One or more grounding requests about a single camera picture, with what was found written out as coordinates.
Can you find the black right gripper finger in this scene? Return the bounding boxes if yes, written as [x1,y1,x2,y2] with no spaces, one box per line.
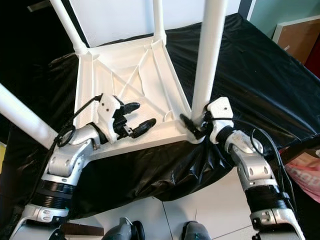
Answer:
[180,113,203,140]

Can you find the white plastic table top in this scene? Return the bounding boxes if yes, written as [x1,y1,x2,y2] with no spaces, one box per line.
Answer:
[75,39,206,161]

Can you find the black plastic cover sheet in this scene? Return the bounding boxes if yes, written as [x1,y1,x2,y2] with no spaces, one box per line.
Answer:
[0,14,320,236]

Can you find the dark wooden table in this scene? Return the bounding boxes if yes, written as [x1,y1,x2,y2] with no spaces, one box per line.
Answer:
[280,137,320,166]

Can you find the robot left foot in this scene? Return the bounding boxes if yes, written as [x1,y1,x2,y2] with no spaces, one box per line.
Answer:
[107,217,146,240]

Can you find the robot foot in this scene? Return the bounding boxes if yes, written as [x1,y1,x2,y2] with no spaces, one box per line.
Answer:
[107,217,146,240]
[181,221,213,240]

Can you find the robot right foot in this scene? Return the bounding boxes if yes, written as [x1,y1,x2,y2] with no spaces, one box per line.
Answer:
[181,221,213,240]

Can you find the brown wooden table foot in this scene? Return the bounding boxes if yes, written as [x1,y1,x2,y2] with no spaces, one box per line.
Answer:
[60,222,106,237]

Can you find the red plastic bag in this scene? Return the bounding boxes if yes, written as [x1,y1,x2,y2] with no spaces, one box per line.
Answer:
[282,150,320,201]

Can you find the brown wooden cabinet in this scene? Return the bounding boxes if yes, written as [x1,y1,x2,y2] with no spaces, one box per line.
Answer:
[272,16,320,63]

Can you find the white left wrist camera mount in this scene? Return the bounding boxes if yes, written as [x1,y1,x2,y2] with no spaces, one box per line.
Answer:
[97,93,123,146]

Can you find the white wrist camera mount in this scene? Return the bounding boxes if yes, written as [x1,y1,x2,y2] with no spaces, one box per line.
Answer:
[206,96,234,145]
[97,93,123,146]

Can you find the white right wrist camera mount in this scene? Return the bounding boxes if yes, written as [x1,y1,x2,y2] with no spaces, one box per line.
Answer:
[206,96,234,145]

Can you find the brass door handle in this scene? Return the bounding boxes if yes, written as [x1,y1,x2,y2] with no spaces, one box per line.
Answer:
[27,0,53,12]

